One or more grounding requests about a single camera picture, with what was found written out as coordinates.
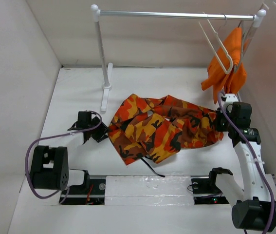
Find empty white hanger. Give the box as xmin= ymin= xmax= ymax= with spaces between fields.
xmin=198 ymin=11 xmax=234 ymax=75

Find white metal clothes rack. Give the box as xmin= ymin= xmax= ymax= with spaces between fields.
xmin=91 ymin=4 xmax=267 ymax=112

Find orange camouflage trousers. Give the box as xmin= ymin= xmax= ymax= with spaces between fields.
xmin=109 ymin=94 xmax=223 ymax=165

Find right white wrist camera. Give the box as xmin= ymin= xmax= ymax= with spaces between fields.
xmin=220 ymin=93 xmax=239 ymax=109

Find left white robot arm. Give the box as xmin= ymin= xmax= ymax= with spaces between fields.
xmin=25 ymin=111 xmax=109 ymax=199

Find grey hanger holding cloth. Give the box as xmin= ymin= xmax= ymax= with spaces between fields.
xmin=234 ymin=20 xmax=256 ymax=73

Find white foam block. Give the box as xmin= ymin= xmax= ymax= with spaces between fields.
xmin=105 ymin=175 xmax=194 ymax=206

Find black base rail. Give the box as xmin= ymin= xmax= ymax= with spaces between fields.
xmin=59 ymin=176 xmax=228 ymax=205

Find orange cloth on hanger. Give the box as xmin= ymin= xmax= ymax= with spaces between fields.
xmin=200 ymin=27 xmax=247 ymax=104

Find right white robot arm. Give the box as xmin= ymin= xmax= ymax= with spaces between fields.
xmin=207 ymin=95 xmax=276 ymax=234

